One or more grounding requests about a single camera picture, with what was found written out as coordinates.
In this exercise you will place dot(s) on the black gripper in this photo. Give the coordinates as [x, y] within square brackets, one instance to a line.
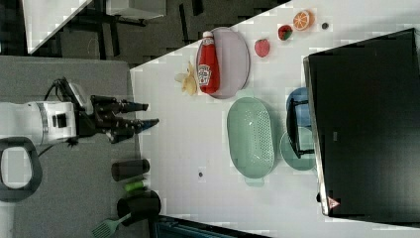
[89, 124]

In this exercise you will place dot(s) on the mint green oval strainer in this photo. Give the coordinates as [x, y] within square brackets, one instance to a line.
[251, 143]

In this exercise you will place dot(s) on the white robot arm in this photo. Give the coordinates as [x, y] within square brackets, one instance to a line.
[72, 117]

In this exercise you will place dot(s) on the black cylinder cup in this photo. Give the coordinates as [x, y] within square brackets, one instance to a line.
[129, 169]

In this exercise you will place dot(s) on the green marker tube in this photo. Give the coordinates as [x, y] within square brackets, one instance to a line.
[140, 184]

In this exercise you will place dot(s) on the yellow banana peel toy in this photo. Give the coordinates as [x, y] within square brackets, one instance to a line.
[187, 80]

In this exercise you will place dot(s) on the black utensil holder cup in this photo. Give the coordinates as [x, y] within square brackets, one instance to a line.
[142, 205]

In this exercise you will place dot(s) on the red ketchup bottle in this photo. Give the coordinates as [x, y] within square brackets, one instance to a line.
[208, 64]

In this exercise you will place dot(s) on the green slotted spatula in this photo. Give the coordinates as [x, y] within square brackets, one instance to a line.
[108, 227]

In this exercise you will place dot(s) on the pink strawberry toy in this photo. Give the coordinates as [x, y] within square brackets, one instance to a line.
[262, 47]

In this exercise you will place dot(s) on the blue plate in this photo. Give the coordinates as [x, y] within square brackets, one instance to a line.
[302, 111]

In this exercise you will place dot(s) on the red green strawberry toy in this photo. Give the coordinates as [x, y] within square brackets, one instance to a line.
[284, 32]

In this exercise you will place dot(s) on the teal green plate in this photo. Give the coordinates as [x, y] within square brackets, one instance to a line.
[305, 162]

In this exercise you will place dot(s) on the orange slice toy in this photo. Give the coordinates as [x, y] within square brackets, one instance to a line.
[303, 20]

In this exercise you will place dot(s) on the black microwave oven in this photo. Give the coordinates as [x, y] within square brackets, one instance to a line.
[364, 107]

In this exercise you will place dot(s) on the black oven door handle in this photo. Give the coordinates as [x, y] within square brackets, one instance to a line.
[292, 129]

